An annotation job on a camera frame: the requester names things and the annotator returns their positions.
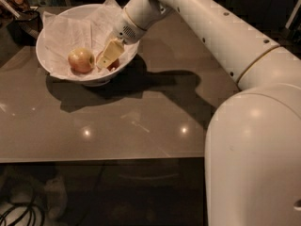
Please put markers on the white paper liner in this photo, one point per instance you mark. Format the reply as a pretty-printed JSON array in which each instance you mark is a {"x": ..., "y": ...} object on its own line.
[{"x": 69, "y": 35}]

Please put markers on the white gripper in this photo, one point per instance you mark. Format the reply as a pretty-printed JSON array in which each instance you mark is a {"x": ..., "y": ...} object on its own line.
[{"x": 126, "y": 31}]

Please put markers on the yellowish apple on left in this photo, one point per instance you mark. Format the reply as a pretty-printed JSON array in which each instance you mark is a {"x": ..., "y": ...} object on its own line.
[{"x": 81, "y": 60}]

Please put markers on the dark bag with strap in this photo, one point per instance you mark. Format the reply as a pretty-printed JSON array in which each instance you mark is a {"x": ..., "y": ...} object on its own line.
[{"x": 27, "y": 21}]

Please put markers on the white bowl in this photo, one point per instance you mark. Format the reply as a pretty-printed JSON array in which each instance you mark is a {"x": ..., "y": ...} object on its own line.
[{"x": 72, "y": 11}]

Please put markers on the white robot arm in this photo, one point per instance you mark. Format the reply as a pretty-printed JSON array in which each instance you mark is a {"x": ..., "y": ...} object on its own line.
[{"x": 253, "y": 143}]

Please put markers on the red apple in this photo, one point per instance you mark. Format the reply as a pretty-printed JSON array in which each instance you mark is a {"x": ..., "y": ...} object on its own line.
[{"x": 110, "y": 68}]

